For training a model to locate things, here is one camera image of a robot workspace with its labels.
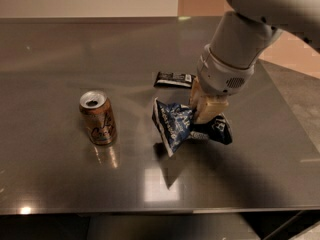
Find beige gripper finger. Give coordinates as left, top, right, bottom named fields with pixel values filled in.
left=189, top=77, right=202, bottom=109
left=194, top=96, right=229, bottom=124

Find blue potato chip bag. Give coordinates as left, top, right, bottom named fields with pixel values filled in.
left=152, top=99, right=233, bottom=156

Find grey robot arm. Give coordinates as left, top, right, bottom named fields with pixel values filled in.
left=189, top=0, right=320, bottom=124

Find orange soda can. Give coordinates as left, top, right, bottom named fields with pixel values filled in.
left=79, top=90, right=117, bottom=145

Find black snack bar wrapper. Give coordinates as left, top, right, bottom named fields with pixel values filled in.
left=154, top=72, right=195, bottom=88

